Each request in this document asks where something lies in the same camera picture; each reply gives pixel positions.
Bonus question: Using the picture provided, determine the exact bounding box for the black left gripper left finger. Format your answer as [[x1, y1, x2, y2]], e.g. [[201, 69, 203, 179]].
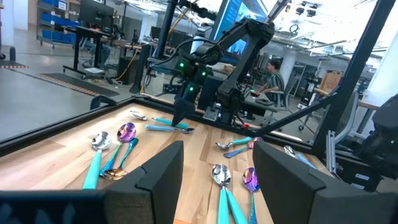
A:
[[104, 140, 185, 224]]

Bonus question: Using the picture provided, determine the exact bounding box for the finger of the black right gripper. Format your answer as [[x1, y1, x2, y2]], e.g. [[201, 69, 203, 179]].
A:
[[172, 98, 187, 127], [184, 98, 197, 121]]

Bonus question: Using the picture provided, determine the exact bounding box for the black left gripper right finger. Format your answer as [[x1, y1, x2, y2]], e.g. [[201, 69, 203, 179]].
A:
[[252, 141, 398, 224]]

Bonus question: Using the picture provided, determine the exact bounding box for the small light-blue handled spoon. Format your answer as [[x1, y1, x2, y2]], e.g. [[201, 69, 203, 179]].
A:
[[129, 110, 190, 129], [145, 124, 195, 134]]

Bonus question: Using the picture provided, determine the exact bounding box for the teal handled silver spoon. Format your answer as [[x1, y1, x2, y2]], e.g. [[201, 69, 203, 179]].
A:
[[82, 131, 113, 190], [211, 164, 231, 224], [215, 136, 253, 151], [283, 144, 317, 170], [214, 167, 249, 224]]

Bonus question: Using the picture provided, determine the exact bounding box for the gold iridescent spoon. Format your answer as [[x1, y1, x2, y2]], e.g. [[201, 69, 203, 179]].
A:
[[102, 138, 140, 181]]

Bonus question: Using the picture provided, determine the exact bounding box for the black round pole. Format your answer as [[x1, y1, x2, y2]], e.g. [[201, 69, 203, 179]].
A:
[[154, 0, 178, 60]]

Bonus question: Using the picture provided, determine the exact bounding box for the black box under desk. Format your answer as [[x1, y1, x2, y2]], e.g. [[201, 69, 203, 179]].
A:
[[117, 55, 139, 85]]

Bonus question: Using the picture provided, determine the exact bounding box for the monitor with blue screen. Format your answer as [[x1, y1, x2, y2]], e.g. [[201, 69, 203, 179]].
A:
[[210, 0, 270, 63]]

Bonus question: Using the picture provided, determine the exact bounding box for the person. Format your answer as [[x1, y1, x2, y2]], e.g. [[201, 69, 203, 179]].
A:
[[257, 58, 285, 103]]

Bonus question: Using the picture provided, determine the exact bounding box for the grey office chair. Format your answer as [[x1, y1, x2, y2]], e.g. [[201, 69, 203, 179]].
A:
[[262, 76, 301, 130]]

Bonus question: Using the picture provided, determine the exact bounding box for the black floor mat orange stripe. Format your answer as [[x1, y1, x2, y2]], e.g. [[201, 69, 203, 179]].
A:
[[0, 59, 29, 70], [37, 72, 121, 98]]

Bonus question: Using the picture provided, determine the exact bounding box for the black machine housing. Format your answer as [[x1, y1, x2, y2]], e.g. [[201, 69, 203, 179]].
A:
[[357, 93, 398, 181]]

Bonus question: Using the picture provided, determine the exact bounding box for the black standing desk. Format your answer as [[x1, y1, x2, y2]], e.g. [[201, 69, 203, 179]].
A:
[[63, 26, 108, 80]]

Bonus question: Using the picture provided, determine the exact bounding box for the black computer monitor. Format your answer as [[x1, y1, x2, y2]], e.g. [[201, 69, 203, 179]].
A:
[[78, 0, 115, 29]]

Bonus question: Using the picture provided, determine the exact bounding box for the wooden desk top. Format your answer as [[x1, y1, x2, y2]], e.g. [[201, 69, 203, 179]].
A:
[[313, 88, 381, 110]]

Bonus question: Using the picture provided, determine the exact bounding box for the brown paper bag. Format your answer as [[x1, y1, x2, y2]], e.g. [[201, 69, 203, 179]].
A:
[[319, 70, 343, 93]]

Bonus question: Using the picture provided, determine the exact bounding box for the shelf with blue bins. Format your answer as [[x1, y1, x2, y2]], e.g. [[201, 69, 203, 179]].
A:
[[36, 0, 82, 47]]

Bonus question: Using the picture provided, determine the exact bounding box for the thin black frame strut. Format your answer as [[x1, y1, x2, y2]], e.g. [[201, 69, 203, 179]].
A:
[[256, 93, 340, 137]]

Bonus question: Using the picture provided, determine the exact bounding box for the black frame clamp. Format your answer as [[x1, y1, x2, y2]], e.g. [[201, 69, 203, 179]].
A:
[[90, 95, 119, 110]]

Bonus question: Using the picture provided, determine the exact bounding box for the black diagonal frame strut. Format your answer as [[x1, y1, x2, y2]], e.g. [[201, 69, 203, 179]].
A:
[[310, 0, 397, 156]]

